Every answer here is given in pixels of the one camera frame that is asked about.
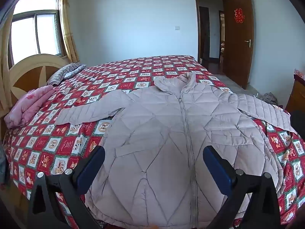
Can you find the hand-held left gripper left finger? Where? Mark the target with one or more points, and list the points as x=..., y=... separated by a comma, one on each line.
x=91, y=169

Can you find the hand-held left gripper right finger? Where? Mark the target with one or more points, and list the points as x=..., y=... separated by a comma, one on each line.
x=218, y=169

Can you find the light pink quilted down jacket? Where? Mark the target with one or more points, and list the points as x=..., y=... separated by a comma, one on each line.
x=154, y=136

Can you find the red checked bed sheet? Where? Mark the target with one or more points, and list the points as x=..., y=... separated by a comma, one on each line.
x=47, y=143

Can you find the bluish grey hanging cloth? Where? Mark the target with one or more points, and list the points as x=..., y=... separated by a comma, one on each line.
x=2, y=167

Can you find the pink folded blanket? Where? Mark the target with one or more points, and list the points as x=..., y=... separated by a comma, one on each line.
x=26, y=105

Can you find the striped pillow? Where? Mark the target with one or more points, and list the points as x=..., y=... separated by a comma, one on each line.
x=64, y=72

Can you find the wooden cabinet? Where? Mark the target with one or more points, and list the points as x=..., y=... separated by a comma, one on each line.
x=296, y=95

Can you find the brown wooden door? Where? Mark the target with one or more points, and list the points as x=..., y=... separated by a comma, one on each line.
x=238, y=52

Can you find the wooden bed headboard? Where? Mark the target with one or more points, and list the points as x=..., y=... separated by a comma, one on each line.
x=26, y=69

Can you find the yellow curtain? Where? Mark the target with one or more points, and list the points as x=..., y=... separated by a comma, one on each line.
x=4, y=52
x=68, y=33

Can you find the window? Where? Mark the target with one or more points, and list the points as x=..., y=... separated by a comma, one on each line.
x=23, y=35

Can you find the red paper door decoration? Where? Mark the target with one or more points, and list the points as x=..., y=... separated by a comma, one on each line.
x=239, y=16

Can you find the brown wooden door frame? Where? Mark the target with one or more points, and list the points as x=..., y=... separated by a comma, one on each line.
x=196, y=28

